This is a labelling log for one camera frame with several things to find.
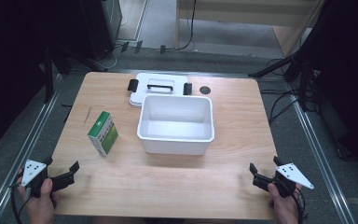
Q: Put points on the black metal stand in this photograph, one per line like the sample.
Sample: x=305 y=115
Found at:
x=49 y=74

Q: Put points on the person's right hand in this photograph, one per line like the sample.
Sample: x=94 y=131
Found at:
x=284 y=208

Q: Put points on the green and white medicine box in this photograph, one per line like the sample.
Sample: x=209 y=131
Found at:
x=103 y=134

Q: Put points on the white plastic storage box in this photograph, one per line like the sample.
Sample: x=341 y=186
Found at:
x=176 y=124

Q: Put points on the dark curtain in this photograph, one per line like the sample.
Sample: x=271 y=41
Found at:
x=12 y=68
x=348 y=77

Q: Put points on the metal floor rail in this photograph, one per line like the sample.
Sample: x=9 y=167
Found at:
x=20 y=152
x=318 y=152

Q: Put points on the light wooden shelf unit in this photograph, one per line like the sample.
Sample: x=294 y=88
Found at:
x=248 y=18

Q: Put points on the black tripod stand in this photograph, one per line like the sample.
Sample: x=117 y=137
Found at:
x=279 y=66

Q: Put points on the thin wooden stick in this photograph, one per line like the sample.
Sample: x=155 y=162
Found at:
x=87 y=115

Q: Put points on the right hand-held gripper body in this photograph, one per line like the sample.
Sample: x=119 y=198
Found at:
x=289 y=175

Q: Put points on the black cabinet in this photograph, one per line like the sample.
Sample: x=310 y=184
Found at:
x=101 y=28

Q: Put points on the person's left hand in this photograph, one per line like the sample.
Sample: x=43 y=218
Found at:
x=41 y=207

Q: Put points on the dark round table grommet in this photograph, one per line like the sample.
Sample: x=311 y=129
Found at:
x=205 y=90

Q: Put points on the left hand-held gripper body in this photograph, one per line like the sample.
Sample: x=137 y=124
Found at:
x=32 y=170

